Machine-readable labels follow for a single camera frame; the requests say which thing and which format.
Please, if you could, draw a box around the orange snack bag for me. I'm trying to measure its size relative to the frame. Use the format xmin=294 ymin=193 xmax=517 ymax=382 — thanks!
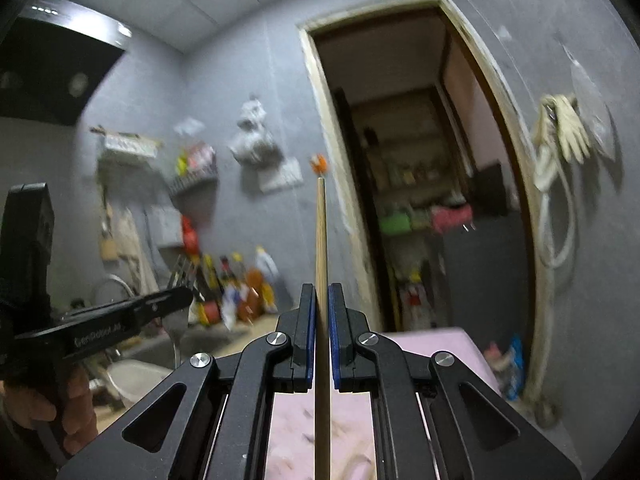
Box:
xmin=238 ymin=268 xmax=264 ymax=323

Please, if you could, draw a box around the wall power socket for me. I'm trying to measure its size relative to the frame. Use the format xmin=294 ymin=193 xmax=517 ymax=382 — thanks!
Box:
xmin=257 ymin=157 xmax=304 ymax=194

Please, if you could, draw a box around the black range hood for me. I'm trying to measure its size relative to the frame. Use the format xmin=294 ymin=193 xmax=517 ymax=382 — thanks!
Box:
xmin=1 ymin=0 xmax=132 ymax=126

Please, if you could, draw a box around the grey wall rack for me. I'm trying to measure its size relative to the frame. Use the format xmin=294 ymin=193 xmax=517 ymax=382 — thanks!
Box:
xmin=168 ymin=162 xmax=218 ymax=197

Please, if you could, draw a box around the green box on shelf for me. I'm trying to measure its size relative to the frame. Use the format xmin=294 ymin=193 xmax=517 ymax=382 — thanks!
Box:
xmin=378 ymin=211 xmax=411 ymax=236

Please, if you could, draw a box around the long dark wooden chopstick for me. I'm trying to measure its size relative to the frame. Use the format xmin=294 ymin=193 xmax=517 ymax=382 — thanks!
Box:
xmin=314 ymin=177 xmax=331 ymax=480

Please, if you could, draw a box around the dark grey cabinet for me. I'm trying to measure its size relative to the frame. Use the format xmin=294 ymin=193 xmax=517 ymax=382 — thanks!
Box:
xmin=440 ymin=212 xmax=529 ymax=350

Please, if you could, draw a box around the orange wall hook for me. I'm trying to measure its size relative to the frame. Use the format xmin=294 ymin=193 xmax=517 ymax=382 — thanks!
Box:
xmin=309 ymin=154 xmax=329 ymax=177

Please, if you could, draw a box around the white wall basket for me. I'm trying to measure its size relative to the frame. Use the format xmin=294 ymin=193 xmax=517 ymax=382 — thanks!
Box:
xmin=89 ymin=126 xmax=164 ymax=162

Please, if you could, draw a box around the large oil jug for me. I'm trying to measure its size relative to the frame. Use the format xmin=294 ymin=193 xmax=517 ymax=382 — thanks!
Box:
xmin=255 ymin=246 xmax=279 ymax=314

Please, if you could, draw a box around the silver fork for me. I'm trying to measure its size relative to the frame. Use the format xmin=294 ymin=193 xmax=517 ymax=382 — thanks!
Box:
xmin=167 ymin=255 xmax=195 ymax=289

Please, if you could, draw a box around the white hose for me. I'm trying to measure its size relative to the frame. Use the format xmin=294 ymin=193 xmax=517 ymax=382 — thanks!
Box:
xmin=524 ymin=148 xmax=577 ymax=401

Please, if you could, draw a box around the steel faucet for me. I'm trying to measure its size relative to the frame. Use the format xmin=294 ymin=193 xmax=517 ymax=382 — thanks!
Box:
xmin=89 ymin=274 xmax=136 ymax=307

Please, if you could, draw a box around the clear hanging plastic bag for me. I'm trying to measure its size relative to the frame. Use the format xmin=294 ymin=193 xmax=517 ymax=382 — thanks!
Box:
xmin=570 ymin=58 xmax=615 ymax=160

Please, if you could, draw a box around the white plastic utensil holder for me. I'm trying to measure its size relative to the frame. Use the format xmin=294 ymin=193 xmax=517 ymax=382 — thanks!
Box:
xmin=106 ymin=360 xmax=171 ymax=408

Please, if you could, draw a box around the white rubber glove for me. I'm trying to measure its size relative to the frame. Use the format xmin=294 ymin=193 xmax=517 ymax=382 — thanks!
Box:
xmin=533 ymin=94 xmax=591 ymax=164

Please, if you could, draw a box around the person's left hand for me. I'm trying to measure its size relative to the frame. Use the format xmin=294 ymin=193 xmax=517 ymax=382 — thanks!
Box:
xmin=1 ymin=366 xmax=99 ymax=455

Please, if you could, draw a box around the white wall box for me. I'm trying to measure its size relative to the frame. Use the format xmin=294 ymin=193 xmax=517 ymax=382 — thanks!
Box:
xmin=148 ymin=206 xmax=183 ymax=248

